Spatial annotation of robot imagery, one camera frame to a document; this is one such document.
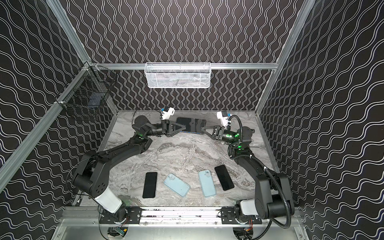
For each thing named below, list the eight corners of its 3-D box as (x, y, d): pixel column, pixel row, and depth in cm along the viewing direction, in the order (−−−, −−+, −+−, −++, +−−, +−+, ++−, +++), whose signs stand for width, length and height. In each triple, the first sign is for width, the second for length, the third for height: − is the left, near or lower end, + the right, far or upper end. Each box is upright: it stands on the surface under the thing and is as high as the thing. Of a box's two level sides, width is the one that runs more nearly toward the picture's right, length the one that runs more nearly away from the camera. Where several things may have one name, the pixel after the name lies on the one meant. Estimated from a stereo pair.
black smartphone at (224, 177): (223, 191, 84) (224, 189, 82) (214, 168, 93) (214, 166, 91) (233, 187, 85) (234, 186, 84) (223, 165, 94) (224, 164, 92)
